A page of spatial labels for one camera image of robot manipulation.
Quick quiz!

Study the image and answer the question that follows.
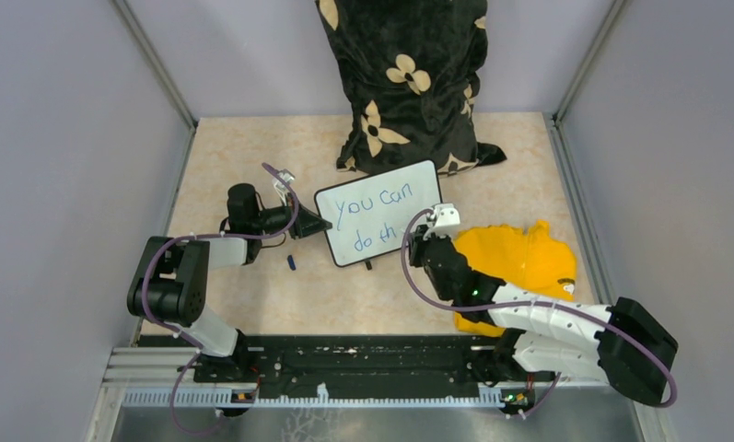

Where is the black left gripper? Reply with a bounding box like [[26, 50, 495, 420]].
[[252, 192, 332, 239]]

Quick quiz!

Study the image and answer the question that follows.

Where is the small black-framed whiteboard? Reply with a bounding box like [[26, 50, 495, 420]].
[[314, 160, 442, 267]]

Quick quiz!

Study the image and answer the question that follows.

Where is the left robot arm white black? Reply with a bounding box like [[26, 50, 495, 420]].
[[126, 183, 332, 381]]

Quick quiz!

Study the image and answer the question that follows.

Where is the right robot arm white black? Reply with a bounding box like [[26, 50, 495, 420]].
[[402, 227, 679, 408]]

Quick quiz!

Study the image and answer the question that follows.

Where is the yellow cloth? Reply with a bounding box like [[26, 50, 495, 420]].
[[453, 220, 577, 301]]

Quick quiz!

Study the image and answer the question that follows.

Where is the black floral plush blanket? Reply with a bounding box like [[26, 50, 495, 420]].
[[315, 1, 507, 176]]

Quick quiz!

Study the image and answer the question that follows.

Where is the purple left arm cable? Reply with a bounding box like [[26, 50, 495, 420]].
[[140, 162, 300, 437]]

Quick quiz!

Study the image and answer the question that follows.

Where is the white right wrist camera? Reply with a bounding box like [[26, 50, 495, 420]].
[[424, 203, 460, 239]]

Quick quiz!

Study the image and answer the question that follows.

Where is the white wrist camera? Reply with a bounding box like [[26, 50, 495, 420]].
[[273, 169, 296, 196], [424, 203, 460, 239]]

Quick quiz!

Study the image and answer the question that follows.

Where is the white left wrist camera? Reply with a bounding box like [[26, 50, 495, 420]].
[[273, 169, 296, 196]]

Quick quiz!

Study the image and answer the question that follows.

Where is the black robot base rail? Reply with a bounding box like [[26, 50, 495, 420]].
[[107, 331, 553, 416]]

